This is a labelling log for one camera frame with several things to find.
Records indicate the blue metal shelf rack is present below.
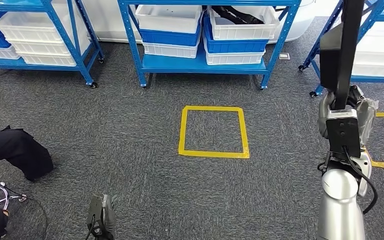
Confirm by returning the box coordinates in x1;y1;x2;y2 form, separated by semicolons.
0;0;106;90
297;0;384;99
117;0;302;90

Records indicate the chrome stool base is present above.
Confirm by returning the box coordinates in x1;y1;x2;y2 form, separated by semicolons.
0;181;28;212

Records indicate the clear plastic hand wrap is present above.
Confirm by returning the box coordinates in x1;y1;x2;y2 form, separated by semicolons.
317;85;379;150

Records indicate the long black plastic part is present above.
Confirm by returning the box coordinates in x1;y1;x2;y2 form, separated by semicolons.
319;0;367;112
210;5;265;26

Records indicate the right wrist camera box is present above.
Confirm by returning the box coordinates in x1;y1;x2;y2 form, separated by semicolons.
325;108;362;159

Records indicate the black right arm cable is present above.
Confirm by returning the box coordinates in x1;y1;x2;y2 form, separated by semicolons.
317;145;379;216

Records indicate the person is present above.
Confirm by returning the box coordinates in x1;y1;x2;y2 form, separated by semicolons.
0;125;54;240

